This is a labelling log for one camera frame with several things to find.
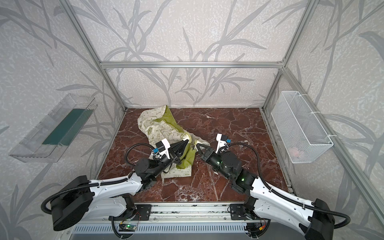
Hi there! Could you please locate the cream green printed jacket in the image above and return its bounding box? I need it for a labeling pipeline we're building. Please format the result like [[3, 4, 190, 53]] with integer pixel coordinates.
[[138, 105, 208, 179]]

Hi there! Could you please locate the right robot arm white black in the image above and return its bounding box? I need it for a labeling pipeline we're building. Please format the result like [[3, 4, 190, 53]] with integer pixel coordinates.
[[197, 144, 335, 240]]

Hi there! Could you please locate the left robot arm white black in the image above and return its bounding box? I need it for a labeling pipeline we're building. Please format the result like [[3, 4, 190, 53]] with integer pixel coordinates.
[[41, 139, 189, 232]]

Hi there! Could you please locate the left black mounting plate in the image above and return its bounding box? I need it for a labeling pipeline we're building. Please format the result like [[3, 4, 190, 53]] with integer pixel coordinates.
[[126, 204, 152, 221]]

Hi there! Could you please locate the black mounting plate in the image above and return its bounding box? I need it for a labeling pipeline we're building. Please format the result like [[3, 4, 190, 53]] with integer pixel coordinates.
[[126, 204, 152, 221], [228, 204, 253, 221]]

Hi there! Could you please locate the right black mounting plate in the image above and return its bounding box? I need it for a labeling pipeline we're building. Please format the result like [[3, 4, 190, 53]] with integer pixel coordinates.
[[228, 204, 253, 221]]

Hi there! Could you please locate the green lit circuit board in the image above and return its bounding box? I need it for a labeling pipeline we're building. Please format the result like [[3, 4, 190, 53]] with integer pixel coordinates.
[[119, 223, 137, 232]]

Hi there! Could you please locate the pink object in basket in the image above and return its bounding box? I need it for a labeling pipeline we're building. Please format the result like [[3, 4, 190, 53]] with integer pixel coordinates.
[[289, 148, 303, 159]]

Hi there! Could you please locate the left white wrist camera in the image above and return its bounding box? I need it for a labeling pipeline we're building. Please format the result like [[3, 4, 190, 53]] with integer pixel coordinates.
[[152, 139, 171, 159]]

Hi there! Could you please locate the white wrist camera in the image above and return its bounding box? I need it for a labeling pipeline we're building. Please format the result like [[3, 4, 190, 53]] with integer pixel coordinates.
[[152, 139, 171, 159], [216, 134, 232, 154]]

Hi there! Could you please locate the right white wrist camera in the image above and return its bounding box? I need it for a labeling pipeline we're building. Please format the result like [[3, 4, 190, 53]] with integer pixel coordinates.
[[216, 134, 232, 154]]

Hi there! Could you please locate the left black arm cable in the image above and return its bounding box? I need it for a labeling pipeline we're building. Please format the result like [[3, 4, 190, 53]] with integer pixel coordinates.
[[40, 142, 157, 240]]

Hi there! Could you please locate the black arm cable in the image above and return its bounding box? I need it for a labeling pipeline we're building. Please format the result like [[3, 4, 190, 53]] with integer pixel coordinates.
[[224, 142, 352, 238], [40, 142, 157, 240]]

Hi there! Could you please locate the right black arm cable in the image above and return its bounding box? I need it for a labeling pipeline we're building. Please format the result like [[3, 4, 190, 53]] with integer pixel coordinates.
[[224, 142, 352, 238]]

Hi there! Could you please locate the aluminium frame rail base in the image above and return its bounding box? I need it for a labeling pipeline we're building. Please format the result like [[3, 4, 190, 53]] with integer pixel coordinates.
[[56, 201, 325, 240]]

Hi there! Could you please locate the white wire mesh basket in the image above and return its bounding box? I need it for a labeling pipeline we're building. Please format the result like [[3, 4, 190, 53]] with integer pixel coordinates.
[[271, 91, 334, 164]]

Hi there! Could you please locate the clear plastic wall tray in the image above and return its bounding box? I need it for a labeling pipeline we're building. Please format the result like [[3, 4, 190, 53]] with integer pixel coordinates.
[[9, 94, 98, 163]]

